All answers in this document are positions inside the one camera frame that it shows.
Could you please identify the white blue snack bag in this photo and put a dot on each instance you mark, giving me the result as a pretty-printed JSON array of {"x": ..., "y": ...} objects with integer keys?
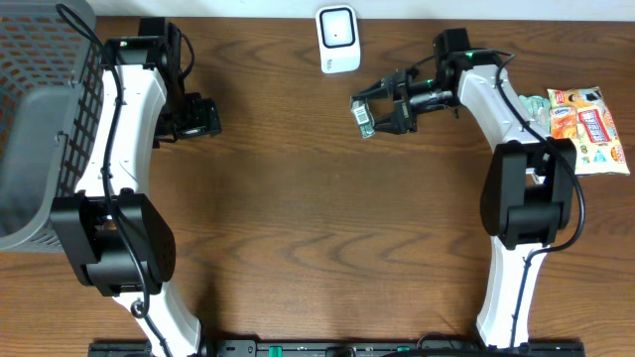
[{"x": 598, "y": 147}]

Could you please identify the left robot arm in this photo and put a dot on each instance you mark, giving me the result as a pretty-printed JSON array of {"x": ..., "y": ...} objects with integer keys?
[{"x": 113, "y": 236}]

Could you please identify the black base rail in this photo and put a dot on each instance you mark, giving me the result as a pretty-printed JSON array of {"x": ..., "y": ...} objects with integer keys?
[{"x": 429, "y": 347}]

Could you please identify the white barcode scanner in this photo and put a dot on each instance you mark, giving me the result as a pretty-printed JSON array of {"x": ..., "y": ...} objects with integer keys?
[{"x": 338, "y": 39}]

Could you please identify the orange Kleenex tissue pack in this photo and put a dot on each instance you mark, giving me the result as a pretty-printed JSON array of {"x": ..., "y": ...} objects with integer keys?
[{"x": 563, "y": 122}]

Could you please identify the teal wet wipes pack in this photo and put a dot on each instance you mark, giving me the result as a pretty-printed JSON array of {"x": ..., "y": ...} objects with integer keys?
[{"x": 539, "y": 108}]

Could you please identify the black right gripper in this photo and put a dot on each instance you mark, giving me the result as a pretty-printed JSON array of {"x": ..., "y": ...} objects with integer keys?
[{"x": 402, "y": 111}]

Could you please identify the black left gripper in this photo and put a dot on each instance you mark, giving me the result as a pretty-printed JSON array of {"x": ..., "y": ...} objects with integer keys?
[{"x": 205, "y": 119}]

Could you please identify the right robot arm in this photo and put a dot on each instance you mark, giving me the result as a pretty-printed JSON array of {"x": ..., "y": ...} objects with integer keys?
[{"x": 530, "y": 184}]

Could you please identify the dark grey plastic basket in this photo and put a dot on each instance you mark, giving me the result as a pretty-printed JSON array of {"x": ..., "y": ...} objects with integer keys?
[{"x": 51, "y": 99}]

